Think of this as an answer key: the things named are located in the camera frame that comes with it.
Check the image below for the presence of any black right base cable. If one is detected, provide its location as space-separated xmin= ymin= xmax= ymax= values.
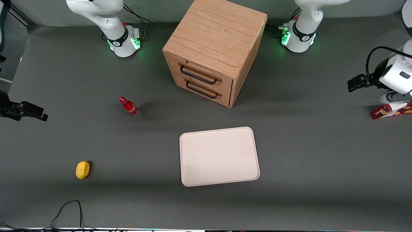
xmin=123 ymin=3 xmax=154 ymax=25

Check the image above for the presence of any black drawer handle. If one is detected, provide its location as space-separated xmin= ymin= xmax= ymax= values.
xmin=179 ymin=63 xmax=222 ymax=85
xmin=185 ymin=79 xmax=222 ymax=99

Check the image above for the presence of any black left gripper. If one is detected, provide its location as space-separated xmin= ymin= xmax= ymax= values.
xmin=347 ymin=73 xmax=383 ymax=93

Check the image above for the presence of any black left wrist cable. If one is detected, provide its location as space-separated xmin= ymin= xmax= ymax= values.
xmin=365 ymin=46 xmax=412 ymax=84

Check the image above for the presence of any wooden drawer cabinet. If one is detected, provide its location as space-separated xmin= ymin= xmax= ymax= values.
xmin=162 ymin=0 xmax=268 ymax=108

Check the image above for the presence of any wooden drawer front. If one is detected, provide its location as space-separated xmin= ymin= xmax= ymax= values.
xmin=167 ymin=54 xmax=233 ymax=95
xmin=172 ymin=69 xmax=232 ymax=107

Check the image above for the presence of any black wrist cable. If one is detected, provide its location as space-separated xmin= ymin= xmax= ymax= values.
xmin=0 ymin=0 xmax=11 ymax=63
xmin=365 ymin=46 xmax=412 ymax=84

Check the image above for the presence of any black left base cable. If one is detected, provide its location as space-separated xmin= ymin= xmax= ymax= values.
xmin=265 ymin=24 xmax=290 ymax=38

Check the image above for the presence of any white rectangular tray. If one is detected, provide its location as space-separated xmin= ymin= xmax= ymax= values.
xmin=179 ymin=127 xmax=260 ymax=187

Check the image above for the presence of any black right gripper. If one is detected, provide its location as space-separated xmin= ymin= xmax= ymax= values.
xmin=0 ymin=91 xmax=48 ymax=121

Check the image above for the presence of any yellow lemon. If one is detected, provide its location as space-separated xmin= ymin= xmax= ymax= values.
xmin=76 ymin=161 xmax=90 ymax=179

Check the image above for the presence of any black looped cable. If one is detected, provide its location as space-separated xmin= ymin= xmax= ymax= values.
xmin=51 ymin=200 xmax=86 ymax=230

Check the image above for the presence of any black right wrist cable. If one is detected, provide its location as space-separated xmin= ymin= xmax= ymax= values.
xmin=0 ymin=0 xmax=11 ymax=63

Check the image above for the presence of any red cookie box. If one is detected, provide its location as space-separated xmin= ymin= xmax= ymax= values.
xmin=370 ymin=101 xmax=412 ymax=120

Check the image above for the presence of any grey table cover sheet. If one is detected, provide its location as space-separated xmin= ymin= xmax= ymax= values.
xmin=0 ymin=13 xmax=412 ymax=230

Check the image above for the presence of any red cola bottle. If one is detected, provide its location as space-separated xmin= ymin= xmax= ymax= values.
xmin=119 ymin=96 xmax=141 ymax=118

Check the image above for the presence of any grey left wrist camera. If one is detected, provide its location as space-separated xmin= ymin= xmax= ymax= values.
xmin=379 ymin=92 xmax=412 ymax=104

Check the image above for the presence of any black base cable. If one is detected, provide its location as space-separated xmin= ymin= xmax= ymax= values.
xmin=123 ymin=3 xmax=154 ymax=25
xmin=265 ymin=24 xmax=290 ymax=38

